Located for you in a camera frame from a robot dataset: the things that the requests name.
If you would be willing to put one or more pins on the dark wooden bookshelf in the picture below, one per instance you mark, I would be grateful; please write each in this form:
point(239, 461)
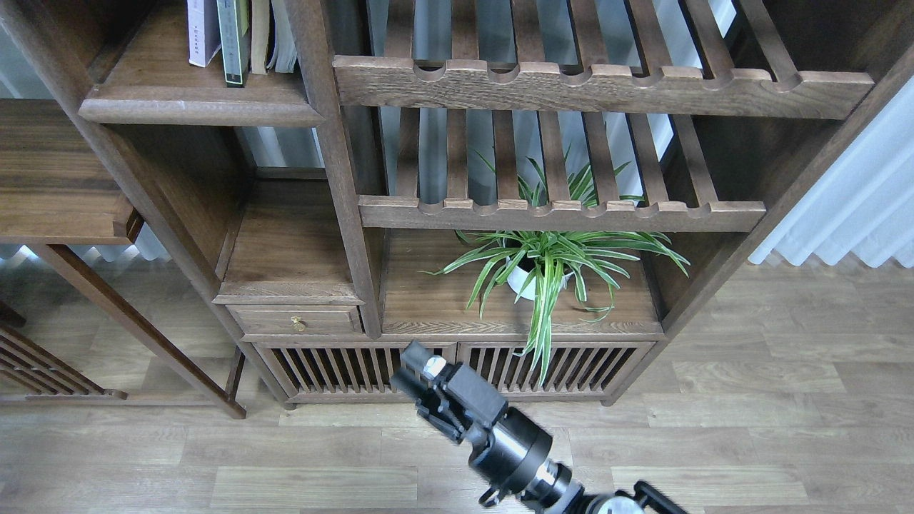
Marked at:
point(330, 193)

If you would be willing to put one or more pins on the white curtain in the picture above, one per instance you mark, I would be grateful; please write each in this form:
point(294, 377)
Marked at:
point(863, 205)

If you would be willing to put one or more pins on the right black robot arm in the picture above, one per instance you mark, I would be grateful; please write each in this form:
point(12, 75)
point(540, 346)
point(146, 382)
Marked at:
point(644, 496)

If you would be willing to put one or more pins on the white plant pot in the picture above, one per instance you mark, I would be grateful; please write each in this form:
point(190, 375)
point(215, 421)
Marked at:
point(522, 279)

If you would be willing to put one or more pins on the wooden side table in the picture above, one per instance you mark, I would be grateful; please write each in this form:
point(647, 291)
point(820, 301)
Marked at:
point(56, 194)

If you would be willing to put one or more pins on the brass drawer knob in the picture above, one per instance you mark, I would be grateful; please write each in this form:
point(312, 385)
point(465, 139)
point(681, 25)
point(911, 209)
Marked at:
point(297, 324)

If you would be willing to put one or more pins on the green grey cover book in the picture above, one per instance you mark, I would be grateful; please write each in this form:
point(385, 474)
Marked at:
point(233, 19)

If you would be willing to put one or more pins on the green spider plant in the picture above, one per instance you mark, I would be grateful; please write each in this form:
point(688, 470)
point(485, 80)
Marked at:
point(597, 251)

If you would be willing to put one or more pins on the white lavender cover book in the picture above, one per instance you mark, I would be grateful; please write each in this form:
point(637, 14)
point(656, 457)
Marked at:
point(204, 32)

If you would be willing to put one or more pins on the upright books on shelf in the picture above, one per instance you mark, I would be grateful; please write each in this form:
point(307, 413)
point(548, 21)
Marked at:
point(272, 41)

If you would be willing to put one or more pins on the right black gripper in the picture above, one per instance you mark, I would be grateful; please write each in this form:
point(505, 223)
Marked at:
point(508, 450)

